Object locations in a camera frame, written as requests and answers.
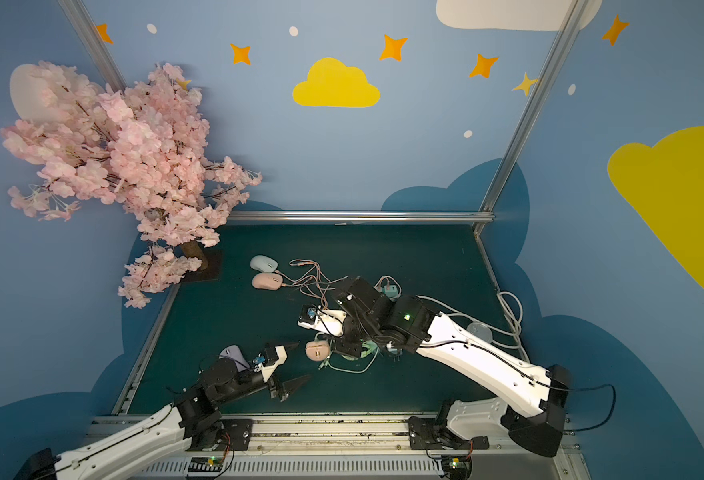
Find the pink wireless mouse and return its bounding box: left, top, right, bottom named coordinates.
left=251, top=272, right=284, bottom=291
left=305, top=340, right=331, bottom=362

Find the lilac wireless mouse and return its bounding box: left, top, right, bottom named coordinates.
left=219, top=345, right=251, bottom=372

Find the green charging cable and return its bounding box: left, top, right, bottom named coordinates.
left=321, top=341, right=383, bottom=374

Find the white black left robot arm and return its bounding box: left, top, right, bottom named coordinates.
left=15, top=342, right=310, bottom=479

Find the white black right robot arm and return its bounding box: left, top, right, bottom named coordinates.
left=333, top=277, right=571, bottom=458

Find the pink cherry blossom tree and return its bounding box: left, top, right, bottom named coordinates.
left=2, top=62, right=262, bottom=309

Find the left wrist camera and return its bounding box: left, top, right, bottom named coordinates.
left=253, top=344, right=288, bottom=383

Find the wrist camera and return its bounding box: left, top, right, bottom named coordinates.
left=253, top=344, right=288, bottom=383
left=297, top=305, right=347, bottom=338

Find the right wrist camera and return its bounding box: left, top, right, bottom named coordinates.
left=297, top=305, right=347, bottom=338

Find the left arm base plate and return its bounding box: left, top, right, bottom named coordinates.
left=189, top=418, right=254, bottom=452

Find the pink charging cable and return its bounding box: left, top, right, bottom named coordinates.
left=279, top=257, right=401, bottom=310

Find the pale green wireless mouse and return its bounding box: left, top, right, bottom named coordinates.
left=249, top=255, right=278, bottom=273

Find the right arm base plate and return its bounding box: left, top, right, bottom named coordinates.
left=406, top=416, right=490, bottom=451

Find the aluminium frame rail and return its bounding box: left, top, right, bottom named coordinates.
left=229, top=210, right=494, bottom=224

